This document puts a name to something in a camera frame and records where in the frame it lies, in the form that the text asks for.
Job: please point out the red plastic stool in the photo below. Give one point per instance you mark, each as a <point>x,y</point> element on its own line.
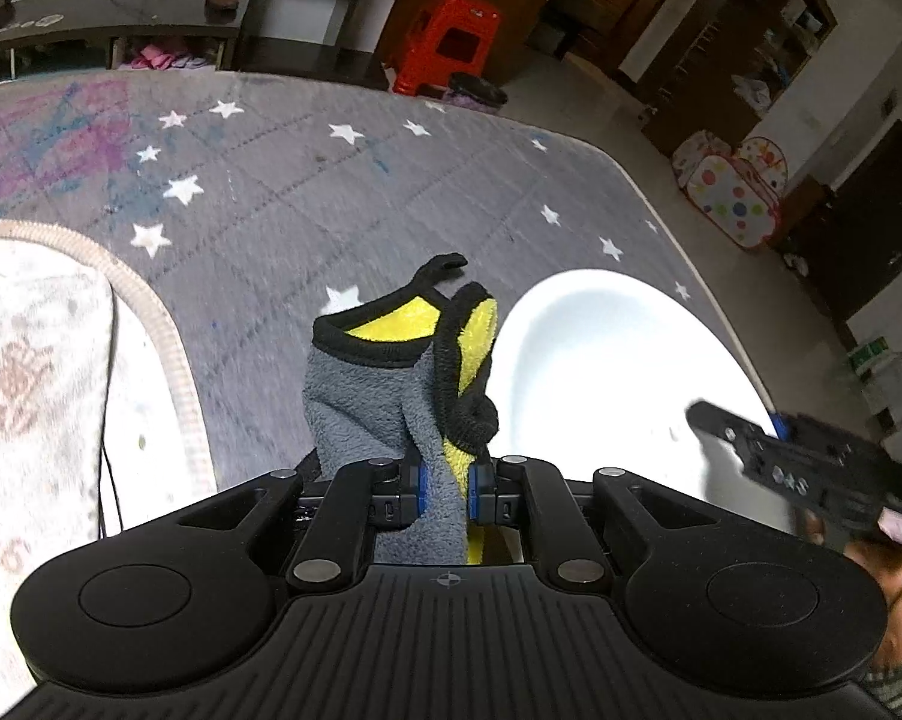
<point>445,37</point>

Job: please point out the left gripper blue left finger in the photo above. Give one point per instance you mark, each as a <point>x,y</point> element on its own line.
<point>343,516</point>

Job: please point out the yellow grey cleaning cloth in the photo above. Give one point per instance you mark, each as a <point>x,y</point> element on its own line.
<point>407,374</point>

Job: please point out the person right hand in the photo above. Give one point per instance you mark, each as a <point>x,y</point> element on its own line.
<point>883,560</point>

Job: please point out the low black tv bench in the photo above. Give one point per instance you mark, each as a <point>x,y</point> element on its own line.
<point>28,23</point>

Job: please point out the polka dot play tent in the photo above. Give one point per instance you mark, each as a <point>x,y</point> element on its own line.
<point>738,189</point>

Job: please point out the white shallow bowl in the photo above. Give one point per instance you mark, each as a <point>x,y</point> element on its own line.
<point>594,372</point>

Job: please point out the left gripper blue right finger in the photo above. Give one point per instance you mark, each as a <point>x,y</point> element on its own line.
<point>532,497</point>

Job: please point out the white patterned towel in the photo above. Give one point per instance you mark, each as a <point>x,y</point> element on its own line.
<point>56,325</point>

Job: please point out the beige round mat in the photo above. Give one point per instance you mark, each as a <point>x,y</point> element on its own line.
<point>154,432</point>

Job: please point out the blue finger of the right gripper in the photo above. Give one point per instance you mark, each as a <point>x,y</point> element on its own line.
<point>782,429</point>

